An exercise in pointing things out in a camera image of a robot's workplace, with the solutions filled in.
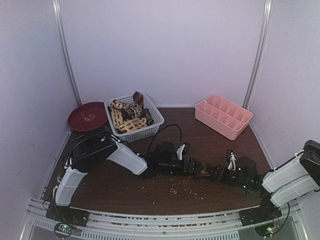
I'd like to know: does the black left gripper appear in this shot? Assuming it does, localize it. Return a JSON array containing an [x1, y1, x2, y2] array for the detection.
[[158, 158, 205, 177]]

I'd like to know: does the dark brown red patterned tie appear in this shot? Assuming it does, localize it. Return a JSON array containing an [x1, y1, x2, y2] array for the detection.
[[194, 163, 213, 183]]

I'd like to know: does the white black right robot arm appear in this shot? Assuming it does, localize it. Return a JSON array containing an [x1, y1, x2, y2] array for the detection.
[[209, 140, 320, 221]]

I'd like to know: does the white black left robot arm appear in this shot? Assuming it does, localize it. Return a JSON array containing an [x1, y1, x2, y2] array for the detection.
[[50, 131, 204, 222]]

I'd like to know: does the pink divided organizer box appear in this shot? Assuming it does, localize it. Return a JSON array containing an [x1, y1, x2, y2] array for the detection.
[[194, 95, 253, 141]]

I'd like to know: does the red black striped tie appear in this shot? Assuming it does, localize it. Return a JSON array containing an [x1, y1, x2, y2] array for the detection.
[[132, 91, 144, 109]]

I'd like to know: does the brown cream patterned tie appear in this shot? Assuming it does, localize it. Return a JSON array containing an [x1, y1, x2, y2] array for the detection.
[[121, 102, 143, 119]]

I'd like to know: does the yellow insect patterned tie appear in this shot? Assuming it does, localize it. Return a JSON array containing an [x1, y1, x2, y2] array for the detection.
[[108, 99, 148, 134]]

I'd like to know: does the dark red round plate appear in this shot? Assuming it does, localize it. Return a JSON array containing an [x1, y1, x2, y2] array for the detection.
[[67, 101, 108, 132]]

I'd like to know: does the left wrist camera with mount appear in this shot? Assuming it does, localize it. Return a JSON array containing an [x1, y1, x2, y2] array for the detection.
[[176, 142, 190, 161]]

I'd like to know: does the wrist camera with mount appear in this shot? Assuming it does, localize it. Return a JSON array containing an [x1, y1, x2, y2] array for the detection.
[[226, 149, 237, 171], [176, 142, 190, 161]]

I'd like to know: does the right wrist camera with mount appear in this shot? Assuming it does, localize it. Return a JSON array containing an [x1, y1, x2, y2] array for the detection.
[[226, 149, 237, 171]]

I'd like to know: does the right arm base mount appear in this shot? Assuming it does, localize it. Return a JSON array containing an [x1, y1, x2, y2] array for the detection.
[[238, 198, 282, 238]]

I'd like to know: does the front aluminium rail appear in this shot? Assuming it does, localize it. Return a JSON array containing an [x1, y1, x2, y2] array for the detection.
[[19, 198, 308, 240]]

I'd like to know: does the right aluminium frame post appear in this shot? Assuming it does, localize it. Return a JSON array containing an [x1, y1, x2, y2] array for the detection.
[[242, 0, 273, 110]]

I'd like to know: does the aluminium frame post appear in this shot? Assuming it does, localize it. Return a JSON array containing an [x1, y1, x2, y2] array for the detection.
[[242, 0, 273, 110], [52, 0, 82, 107]]

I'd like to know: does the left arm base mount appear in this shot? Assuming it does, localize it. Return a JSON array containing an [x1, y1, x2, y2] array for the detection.
[[45, 201, 90, 240]]

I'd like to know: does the left aluminium frame post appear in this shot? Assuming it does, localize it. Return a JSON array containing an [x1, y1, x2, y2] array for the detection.
[[52, 0, 82, 107]]

